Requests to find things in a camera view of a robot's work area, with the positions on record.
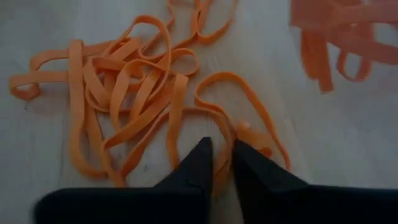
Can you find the orange rubber bands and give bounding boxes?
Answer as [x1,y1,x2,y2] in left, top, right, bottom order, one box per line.
[8,0,292,195]
[289,0,398,94]

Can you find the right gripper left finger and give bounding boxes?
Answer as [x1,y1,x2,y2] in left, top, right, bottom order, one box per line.
[33,136,214,224]

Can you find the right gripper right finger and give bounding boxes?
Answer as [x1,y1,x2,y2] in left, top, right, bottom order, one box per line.
[232,139,398,224]

